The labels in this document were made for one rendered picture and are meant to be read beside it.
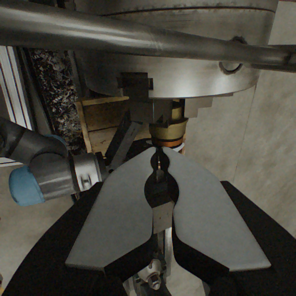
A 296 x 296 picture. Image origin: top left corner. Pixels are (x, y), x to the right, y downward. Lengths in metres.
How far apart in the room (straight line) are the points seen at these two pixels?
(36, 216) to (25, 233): 0.21
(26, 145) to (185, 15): 0.37
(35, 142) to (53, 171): 0.10
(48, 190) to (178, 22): 0.32
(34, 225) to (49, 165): 1.71
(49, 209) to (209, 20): 1.87
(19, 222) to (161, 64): 1.93
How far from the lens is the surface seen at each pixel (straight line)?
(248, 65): 0.23
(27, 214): 1.97
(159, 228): 0.84
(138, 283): 1.23
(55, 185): 0.37
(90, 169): 0.37
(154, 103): 0.26
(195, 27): 0.23
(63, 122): 0.90
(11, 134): 0.45
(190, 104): 0.39
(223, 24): 0.24
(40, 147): 0.45
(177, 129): 0.38
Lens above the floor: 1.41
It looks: 53 degrees down
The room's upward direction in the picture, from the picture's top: 139 degrees clockwise
